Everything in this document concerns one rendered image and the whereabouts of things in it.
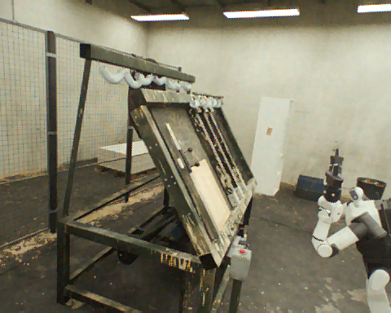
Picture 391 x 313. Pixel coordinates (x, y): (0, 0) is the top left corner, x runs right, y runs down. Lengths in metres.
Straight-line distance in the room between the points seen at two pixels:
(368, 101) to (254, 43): 2.97
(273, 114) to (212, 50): 2.98
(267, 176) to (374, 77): 3.12
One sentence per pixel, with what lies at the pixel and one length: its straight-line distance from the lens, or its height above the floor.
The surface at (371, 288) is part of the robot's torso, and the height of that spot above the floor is 0.86.
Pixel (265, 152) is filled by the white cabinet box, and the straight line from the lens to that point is 6.08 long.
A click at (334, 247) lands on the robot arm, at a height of 1.16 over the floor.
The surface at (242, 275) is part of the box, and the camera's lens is 2.01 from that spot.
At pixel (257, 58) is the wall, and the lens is 7.65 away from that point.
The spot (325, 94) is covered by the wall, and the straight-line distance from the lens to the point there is 7.28.
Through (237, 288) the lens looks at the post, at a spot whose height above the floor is 0.68.
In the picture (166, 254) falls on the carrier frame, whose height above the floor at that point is 0.78.
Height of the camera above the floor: 1.92
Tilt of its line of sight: 13 degrees down
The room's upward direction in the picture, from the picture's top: 6 degrees clockwise
